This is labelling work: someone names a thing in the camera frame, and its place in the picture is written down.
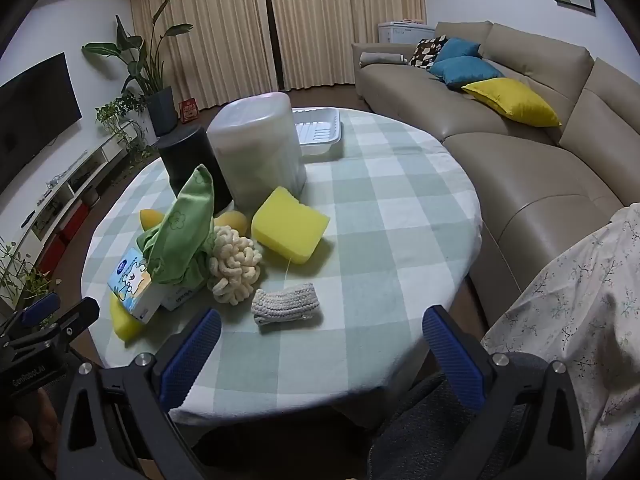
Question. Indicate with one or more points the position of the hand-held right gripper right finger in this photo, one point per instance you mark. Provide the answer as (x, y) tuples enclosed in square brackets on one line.
[(455, 360)]

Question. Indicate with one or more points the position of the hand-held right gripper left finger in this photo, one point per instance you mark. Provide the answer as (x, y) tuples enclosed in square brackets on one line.
[(192, 355)]

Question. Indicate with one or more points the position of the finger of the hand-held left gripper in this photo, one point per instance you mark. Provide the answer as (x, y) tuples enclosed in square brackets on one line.
[(75, 315), (40, 307)]

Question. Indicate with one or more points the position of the blue white cartoon tissue pack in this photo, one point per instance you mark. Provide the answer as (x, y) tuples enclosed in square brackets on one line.
[(131, 285)]

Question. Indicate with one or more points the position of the pale ribbed knitted cloth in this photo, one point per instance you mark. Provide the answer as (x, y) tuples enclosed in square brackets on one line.
[(285, 305)]

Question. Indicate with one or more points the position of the green microfibre cloth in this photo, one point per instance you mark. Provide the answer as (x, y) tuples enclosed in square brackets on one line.
[(180, 230)]

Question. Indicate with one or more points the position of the large yellow sponge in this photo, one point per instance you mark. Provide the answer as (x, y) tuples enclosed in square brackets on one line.
[(287, 225)]

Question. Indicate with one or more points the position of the white plastic tray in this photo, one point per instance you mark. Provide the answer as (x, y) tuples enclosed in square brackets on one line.
[(317, 127)]

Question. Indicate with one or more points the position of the person's left hand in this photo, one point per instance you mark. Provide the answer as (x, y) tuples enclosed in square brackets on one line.
[(30, 425)]

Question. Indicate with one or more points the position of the thin leafy plant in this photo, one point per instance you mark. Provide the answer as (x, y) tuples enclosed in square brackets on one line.
[(20, 280)]

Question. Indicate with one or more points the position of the red storage box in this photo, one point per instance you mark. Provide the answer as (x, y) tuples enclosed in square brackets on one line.
[(75, 222), (52, 255)]

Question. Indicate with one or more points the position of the grey fabric chair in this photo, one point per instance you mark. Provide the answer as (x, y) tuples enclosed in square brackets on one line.
[(415, 425)]

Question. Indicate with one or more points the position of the cream chenille loop scrubber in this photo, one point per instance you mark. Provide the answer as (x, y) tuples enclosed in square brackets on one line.
[(232, 265)]

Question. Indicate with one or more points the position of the small rounded yellow sponge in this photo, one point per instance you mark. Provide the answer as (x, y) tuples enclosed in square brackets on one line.
[(230, 220), (150, 217)]

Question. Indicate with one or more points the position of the floral white clothing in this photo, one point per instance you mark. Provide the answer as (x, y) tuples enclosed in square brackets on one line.
[(575, 320)]

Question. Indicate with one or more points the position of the white television cabinet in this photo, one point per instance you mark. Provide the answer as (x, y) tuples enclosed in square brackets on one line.
[(75, 185)]

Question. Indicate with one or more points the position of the black cylinder container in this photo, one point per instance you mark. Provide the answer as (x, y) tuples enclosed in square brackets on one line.
[(187, 155)]

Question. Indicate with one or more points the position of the black television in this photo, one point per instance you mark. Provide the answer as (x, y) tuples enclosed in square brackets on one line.
[(30, 110)]

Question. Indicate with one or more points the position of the small-leaf plant in white pot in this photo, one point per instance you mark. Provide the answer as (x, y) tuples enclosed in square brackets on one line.
[(122, 110)]

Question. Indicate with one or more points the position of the beige leather sofa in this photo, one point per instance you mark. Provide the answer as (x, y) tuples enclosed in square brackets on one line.
[(525, 160)]

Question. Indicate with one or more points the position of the translucent lidded plastic container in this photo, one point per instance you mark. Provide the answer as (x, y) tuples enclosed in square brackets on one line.
[(260, 150)]

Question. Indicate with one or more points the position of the tall plant in dark pot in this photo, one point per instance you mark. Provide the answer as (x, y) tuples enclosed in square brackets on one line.
[(162, 110)]

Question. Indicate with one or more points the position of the red paper box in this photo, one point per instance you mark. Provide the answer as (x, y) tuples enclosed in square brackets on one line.
[(189, 110)]

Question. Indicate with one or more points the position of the yellow cushion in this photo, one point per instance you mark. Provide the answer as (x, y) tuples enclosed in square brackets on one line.
[(515, 100)]

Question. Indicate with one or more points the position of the blue cushion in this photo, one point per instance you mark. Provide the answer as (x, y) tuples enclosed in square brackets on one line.
[(457, 47), (462, 72)]

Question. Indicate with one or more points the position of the black white patterned cushion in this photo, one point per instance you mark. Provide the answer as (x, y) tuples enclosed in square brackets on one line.
[(427, 51)]

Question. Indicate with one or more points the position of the folded grey blanket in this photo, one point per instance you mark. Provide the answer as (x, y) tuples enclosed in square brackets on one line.
[(382, 57)]

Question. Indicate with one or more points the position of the beige curtain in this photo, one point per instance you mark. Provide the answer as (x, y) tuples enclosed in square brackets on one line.
[(200, 25), (345, 20)]

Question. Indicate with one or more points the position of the white storage box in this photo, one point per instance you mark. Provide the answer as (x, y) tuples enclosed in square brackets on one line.
[(400, 30)]

